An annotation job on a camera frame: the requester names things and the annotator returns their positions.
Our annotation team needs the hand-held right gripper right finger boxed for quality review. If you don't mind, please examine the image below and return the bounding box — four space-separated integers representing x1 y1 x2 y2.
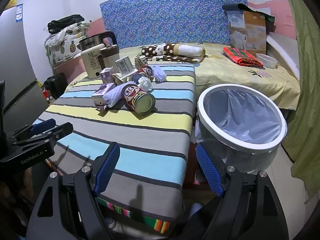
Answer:
196 144 290 240

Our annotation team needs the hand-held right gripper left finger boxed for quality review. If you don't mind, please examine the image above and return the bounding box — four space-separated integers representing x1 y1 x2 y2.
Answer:
26 142 121 240

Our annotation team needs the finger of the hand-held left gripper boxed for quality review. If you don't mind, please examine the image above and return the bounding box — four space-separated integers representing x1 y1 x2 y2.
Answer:
11 118 57 140
12 122 74 153

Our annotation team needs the white round trash bin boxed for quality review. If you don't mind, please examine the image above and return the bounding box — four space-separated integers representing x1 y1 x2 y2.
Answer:
194 84 288 174

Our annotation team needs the small purple carton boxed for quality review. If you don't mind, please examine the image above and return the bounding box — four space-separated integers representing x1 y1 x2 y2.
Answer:
91 83 117 107
100 67 116 84

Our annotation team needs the translucent plastic bin liner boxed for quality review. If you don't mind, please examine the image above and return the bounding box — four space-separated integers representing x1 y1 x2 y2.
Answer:
194 88 280 173

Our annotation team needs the cartoon print tin can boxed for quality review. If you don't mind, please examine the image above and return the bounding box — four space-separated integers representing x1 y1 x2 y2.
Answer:
119 83 156 115
131 65 154 83

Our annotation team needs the beige paper tissue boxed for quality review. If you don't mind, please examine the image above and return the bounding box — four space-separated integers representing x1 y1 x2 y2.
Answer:
111 72 133 85

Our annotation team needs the white tissue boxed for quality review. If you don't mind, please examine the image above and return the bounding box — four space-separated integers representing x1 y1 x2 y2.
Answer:
138 77 153 92

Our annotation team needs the white plastic labelled cup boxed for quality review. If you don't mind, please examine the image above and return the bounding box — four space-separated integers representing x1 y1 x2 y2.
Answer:
115 56 138 78

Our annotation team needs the small red object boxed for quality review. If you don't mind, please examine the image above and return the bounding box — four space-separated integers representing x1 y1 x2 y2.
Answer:
41 85 54 103

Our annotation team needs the striped cloth covered table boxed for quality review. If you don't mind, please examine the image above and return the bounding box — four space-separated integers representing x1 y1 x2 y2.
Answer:
31 64 196 230

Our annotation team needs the black floor bag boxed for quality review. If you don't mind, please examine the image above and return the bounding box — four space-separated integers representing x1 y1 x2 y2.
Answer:
44 73 68 99

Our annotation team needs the grey refrigerator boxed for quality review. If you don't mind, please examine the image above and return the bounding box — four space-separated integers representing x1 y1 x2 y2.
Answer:
0 4 45 135

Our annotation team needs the multicolour striped underlay cloth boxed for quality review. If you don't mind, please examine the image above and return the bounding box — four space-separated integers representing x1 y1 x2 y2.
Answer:
96 197 173 233

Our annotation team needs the pineapple print storage bag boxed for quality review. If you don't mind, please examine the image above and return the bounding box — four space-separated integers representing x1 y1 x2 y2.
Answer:
44 20 90 68

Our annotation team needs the beige electric jug brown lid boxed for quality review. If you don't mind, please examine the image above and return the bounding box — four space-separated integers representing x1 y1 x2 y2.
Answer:
80 44 120 79

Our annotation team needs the bed with yellow sheet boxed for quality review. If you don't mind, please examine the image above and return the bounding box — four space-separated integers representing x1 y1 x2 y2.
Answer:
64 44 300 110

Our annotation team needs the stainless steel electric kettle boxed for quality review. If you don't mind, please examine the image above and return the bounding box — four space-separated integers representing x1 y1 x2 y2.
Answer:
79 31 118 53

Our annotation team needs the black handbag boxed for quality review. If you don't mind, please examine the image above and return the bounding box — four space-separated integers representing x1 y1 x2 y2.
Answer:
47 15 85 33

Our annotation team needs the folded polka dot blanket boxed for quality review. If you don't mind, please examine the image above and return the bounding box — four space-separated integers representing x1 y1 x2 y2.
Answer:
146 54 204 63

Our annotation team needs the blue white label sticker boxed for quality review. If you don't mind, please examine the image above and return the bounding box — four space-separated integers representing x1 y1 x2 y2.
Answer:
15 3 23 23

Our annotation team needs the red plaid folded cloth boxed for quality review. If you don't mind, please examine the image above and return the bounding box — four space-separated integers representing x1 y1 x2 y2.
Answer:
223 47 264 68

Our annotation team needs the green curtain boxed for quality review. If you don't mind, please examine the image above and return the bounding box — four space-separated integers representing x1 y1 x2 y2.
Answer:
279 0 320 198

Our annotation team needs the white plastic bowl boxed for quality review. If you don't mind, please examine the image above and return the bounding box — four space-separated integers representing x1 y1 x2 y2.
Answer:
255 53 278 69

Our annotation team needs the rolled polka dot blanket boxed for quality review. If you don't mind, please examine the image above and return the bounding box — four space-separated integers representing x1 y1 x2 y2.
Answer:
141 42 206 57

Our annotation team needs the white curved bed board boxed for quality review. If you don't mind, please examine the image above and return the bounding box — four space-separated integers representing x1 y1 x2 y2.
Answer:
266 34 300 80

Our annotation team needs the cardboard quilt box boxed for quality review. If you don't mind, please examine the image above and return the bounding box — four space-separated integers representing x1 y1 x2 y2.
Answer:
226 9 267 55

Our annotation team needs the blue floral headboard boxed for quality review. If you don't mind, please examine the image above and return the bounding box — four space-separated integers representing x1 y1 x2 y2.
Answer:
99 0 248 50

